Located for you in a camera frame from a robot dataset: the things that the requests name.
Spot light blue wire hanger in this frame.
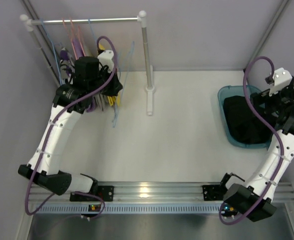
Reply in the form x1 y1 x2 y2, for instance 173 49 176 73
112 41 135 128

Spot black trousers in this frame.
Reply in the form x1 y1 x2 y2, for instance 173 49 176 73
223 95 272 145

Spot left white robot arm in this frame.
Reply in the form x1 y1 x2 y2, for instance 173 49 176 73
18 50 121 201

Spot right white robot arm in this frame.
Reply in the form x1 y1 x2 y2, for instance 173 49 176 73
203 81 294 226

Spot yellow trousers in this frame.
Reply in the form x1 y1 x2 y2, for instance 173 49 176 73
99 43 118 107

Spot grey trousers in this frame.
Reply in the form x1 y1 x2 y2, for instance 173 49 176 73
82 45 112 113

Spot purple trousers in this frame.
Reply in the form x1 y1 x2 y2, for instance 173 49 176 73
72 38 96 113

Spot blue hanger far left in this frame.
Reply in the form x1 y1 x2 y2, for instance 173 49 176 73
40 19 62 86

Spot teal plastic basin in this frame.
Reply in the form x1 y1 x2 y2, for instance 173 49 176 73
218 85 271 149

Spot white metal clothes rack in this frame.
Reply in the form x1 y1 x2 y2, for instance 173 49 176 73
19 10 157 121

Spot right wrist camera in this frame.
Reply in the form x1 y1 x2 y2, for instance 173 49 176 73
265 67 293 97

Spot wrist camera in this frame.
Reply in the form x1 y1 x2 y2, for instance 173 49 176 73
97 50 115 73
265 67 293 97

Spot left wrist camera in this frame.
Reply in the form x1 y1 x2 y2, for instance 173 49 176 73
97 50 115 73

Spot pink wire hanger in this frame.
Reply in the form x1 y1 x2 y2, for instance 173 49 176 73
73 24 93 57
62 19 79 55

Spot aluminium mounting rail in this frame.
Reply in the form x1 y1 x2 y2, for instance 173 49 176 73
24 181 294 218

